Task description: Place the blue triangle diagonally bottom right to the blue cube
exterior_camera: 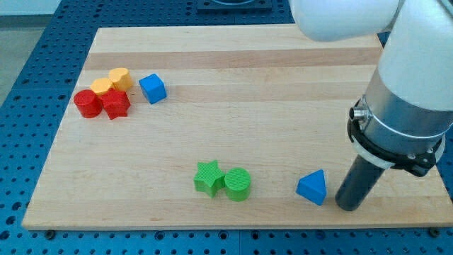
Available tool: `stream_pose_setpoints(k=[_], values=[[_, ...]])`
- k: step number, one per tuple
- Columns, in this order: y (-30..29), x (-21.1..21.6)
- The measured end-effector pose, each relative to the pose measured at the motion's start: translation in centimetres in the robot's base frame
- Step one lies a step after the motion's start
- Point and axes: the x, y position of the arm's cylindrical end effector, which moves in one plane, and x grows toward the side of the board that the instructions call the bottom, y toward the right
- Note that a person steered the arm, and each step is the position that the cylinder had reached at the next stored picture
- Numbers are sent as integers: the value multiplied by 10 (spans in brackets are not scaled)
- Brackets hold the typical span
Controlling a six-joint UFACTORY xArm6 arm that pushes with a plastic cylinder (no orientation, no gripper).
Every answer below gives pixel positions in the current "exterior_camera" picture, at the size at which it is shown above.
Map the green cylinder block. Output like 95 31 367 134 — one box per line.
224 168 251 202

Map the blue triangle block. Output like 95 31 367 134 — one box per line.
295 169 327 205

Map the wooden board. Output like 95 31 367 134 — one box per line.
22 24 452 230

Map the green star block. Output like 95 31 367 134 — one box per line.
193 160 225 198

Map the red cylinder block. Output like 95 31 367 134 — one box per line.
73 89 103 118

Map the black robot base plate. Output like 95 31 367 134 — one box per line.
197 0 273 11

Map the red star block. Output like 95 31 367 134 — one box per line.
100 89 131 120

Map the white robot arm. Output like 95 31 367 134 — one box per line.
289 0 452 176

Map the yellow heart block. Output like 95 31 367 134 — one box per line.
108 67 134 91

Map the yellow hexagon block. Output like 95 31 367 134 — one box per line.
90 78 115 96

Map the blue cube block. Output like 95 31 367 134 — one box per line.
139 74 167 104

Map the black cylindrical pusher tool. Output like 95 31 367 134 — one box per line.
335 155 385 211

